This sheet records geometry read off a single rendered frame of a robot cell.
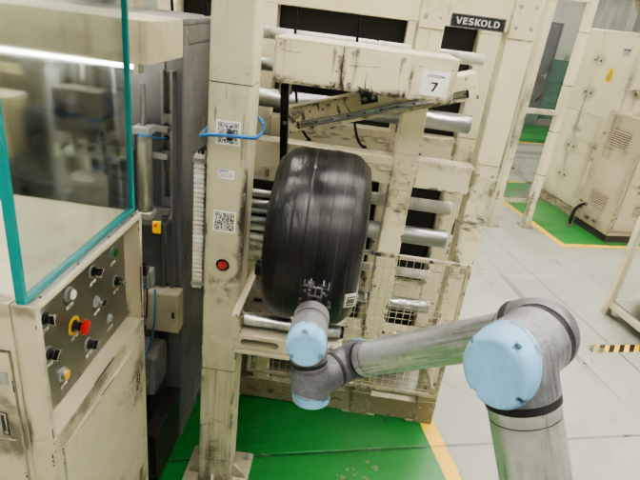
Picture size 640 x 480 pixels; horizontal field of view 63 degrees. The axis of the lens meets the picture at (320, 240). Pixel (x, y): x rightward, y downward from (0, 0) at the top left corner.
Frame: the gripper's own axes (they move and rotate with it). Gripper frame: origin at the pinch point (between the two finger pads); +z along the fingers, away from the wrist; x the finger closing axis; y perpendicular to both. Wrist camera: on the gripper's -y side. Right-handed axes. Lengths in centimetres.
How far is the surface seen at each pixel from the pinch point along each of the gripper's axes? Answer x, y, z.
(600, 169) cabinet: -269, 4, 419
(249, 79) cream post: 28, 56, 15
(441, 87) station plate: -31, 61, 40
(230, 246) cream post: 30.4, 2.8, 21.4
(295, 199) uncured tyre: 9.6, 25.3, 5.8
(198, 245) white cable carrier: 41.6, 1.0, 22.6
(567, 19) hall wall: -415, 232, 1045
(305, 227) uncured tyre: 5.7, 18.6, 2.1
